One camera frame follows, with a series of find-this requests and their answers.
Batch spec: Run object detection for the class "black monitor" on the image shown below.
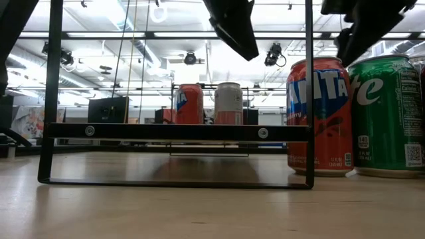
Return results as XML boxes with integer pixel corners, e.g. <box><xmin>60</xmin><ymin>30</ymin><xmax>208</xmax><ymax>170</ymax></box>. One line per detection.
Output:
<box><xmin>87</xmin><ymin>96</ymin><xmax>129</xmax><ymax>124</ymax></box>

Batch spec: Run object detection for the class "white and coral can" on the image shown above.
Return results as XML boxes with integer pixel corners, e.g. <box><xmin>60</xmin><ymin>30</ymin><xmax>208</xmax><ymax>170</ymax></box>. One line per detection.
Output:
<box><xmin>214</xmin><ymin>82</ymin><xmax>244</xmax><ymax>125</ymax></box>

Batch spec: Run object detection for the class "black ceiling camera with cable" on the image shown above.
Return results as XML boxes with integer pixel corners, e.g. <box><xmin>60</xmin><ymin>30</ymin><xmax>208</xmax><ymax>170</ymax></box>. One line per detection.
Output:
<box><xmin>264</xmin><ymin>42</ymin><xmax>287</xmax><ymax>68</ymax></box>

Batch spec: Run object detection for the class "black metal shelf frame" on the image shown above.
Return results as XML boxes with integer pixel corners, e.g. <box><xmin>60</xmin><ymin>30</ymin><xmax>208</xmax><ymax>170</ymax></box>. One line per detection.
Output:
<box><xmin>37</xmin><ymin>0</ymin><xmax>315</xmax><ymax>191</ymax></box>

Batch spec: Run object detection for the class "round black ceiling camera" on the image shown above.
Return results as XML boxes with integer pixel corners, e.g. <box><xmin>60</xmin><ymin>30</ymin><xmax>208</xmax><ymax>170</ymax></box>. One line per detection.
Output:
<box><xmin>183</xmin><ymin>51</ymin><xmax>198</xmax><ymax>66</ymax></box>

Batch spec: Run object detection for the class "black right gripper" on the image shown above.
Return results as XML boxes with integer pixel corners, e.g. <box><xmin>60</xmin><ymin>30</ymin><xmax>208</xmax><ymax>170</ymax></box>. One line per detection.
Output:
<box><xmin>320</xmin><ymin>0</ymin><xmax>419</xmax><ymax>68</ymax></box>

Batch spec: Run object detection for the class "black box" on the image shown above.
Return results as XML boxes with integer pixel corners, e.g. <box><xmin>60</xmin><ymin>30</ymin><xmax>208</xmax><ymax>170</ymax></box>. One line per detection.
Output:
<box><xmin>242</xmin><ymin>108</ymin><xmax>260</xmax><ymax>125</ymax></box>

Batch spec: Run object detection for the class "floral poster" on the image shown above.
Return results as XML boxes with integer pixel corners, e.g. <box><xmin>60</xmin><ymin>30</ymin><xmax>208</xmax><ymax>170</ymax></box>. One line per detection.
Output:
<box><xmin>11</xmin><ymin>106</ymin><xmax>66</xmax><ymax>140</ymax></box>

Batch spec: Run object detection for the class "red Fanta strawberry can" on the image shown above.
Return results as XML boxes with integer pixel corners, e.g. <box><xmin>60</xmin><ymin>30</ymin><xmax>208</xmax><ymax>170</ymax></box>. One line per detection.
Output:
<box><xmin>286</xmin><ymin>56</ymin><xmax>355</xmax><ymax>177</ymax></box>
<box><xmin>174</xmin><ymin>83</ymin><xmax>205</xmax><ymax>125</ymax></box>

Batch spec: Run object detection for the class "black hanging cable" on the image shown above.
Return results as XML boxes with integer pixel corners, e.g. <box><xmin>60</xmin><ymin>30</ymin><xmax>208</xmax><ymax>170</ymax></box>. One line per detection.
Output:
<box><xmin>111</xmin><ymin>0</ymin><xmax>131</xmax><ymax>99</ymax></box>
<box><xmin>137</xmin><ymin>0</ymin><xmax>150</xmax><ymax>124</ymax></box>

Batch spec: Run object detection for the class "black ceiling camera cluster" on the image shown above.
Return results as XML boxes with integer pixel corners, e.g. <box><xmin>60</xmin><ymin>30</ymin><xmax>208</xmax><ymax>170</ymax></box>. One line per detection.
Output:
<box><xmin>41</xmin><ymin>41</ymin><xmax>75</xmax><ymax>67</ymax></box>

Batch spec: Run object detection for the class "green Sprite can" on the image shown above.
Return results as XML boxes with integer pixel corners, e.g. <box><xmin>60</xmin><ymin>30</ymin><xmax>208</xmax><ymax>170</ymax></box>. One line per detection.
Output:
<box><xmin>347</xmin><ymin>54</ymin><xmax>425</xmax><ymax>179</ymax></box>

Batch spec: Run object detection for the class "black ceiling rail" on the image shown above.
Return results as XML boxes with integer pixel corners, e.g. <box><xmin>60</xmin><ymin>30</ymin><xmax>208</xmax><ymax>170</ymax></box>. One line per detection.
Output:
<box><xmin>18</xmin><ymin>31</ymin><xmax>425</xmax><ymax>41</ymax></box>

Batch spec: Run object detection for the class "white hanging ring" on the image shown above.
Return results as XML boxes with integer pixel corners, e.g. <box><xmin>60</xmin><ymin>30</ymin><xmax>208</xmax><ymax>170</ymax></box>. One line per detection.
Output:
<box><xmin>149</xmin><ymin>3</ymin><xmax>169</xmax><ymax>24</ymax></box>

